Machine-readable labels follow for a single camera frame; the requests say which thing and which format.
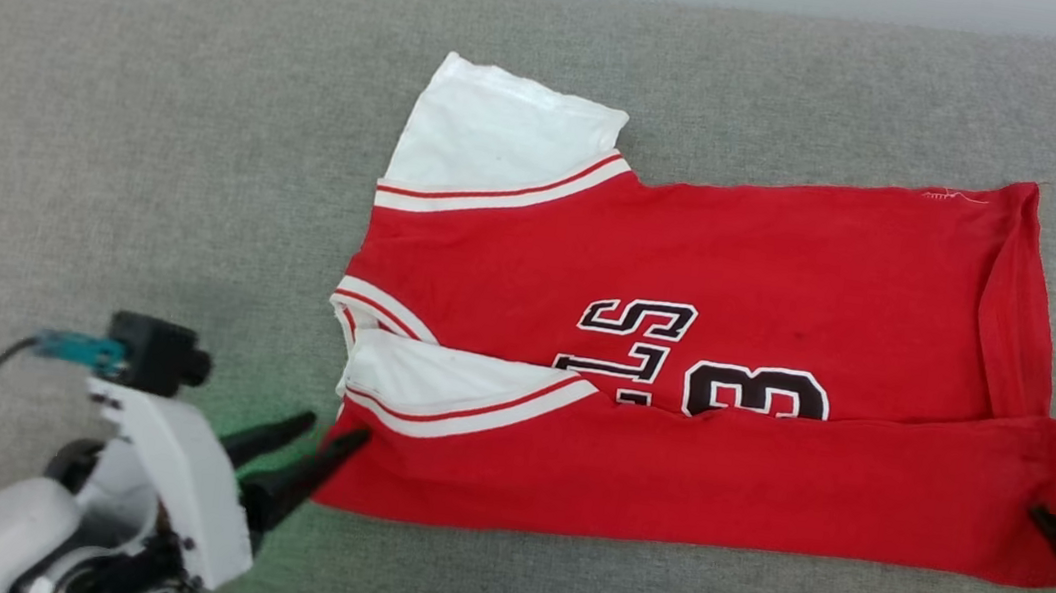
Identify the teal left camera connector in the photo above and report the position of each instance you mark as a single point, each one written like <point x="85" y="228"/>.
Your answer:
<point x="78" y="352"/>

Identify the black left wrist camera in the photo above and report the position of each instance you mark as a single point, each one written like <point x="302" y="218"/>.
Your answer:
<point x="153" y="353"/>

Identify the red and white jersey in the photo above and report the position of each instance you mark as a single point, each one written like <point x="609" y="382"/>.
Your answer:
<point x="744" y="263"/>

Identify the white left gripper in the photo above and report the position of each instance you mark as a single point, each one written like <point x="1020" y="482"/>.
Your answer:
<point x="184" y="476"/>

